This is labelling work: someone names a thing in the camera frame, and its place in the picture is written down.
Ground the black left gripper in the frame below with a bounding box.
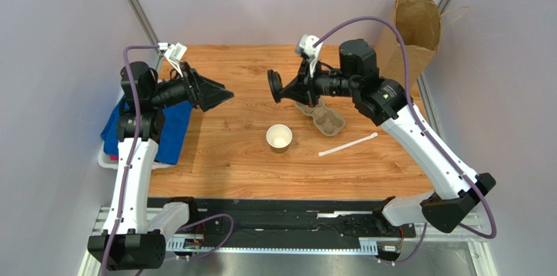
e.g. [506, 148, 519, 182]
[149, 62, 234, 112]

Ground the black plastic cup lid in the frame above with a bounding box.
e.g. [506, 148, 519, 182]
[267, 69, 283, 103]

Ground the brown paper coffee cup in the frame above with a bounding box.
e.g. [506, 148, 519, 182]
[265, 124, 293, 154]

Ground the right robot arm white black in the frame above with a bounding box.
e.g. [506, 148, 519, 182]
[267, 39, 496, 233]

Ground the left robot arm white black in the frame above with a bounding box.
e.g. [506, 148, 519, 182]
[88, 61, 234, 275]

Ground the blue folded cloth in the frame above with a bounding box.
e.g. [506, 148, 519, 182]
[100, 98, 192, 165]

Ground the grey pulp cup carrier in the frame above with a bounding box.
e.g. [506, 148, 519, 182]
[294, 98, 346, 137]

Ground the white paper wrapped straw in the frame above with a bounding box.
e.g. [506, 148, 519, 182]
[318, 132, 379, 157]

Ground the white plastic basket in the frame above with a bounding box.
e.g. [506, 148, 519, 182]
[97, 137, 180, 170]

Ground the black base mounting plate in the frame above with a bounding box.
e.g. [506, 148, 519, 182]
[185, 198, 417, 250]

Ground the brown paper bag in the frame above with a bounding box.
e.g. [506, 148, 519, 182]
[377, 0, 471, 89]

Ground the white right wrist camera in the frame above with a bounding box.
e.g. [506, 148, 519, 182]
[295, 34, 322, 78]

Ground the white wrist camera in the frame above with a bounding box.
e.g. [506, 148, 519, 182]
[295, 34, 322, 78]
[158, 43, 188, 77]

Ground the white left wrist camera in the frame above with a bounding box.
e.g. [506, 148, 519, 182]
[158, 43, 188, 77]

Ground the aluminium frame rail front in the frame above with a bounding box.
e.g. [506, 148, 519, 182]
[78, 205, 497, 276]

